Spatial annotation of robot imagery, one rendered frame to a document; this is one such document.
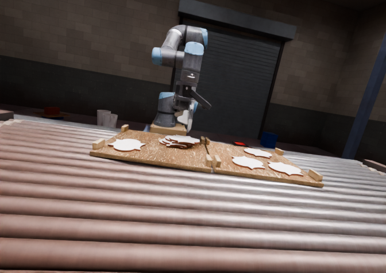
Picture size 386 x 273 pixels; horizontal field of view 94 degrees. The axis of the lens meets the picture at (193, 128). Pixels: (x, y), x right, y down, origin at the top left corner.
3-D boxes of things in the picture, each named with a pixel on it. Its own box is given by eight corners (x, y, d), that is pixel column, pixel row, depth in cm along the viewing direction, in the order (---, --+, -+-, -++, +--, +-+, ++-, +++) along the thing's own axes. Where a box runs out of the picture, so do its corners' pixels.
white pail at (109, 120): (99, 131, 388) (100, 114, 381) (103, 128, 417) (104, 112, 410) (114, 133, 395) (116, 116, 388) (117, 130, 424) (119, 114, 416)
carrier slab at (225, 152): (203, 143, 97) (204, 141, 96) (275, 154, 100) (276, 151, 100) (215, 173, 62) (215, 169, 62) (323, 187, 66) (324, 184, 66)
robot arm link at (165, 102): (158, 108, 130) (161, 89, 127) (177, 111, 131) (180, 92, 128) (155, 110, 118) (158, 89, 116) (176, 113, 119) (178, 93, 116)
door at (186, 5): (162, 125, 551) (179, 2, 483) (261, 139, 603) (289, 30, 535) (162, 128, 517) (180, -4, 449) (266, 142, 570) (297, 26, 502)
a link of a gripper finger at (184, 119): (176, 131, 71) (177, 111, 75) (190, 133, 73) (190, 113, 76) (177, 128, 69) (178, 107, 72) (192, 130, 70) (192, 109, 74)
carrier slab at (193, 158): (124, 131, 93) (125, 129, 93) (202, 143, 96) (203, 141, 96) (89, 155, 59) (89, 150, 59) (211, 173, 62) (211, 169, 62)
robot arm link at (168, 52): (169, 20, 112) (150, 45, 75) (186, 23, 112) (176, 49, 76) (168, 39, 120) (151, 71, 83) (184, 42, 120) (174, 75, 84)
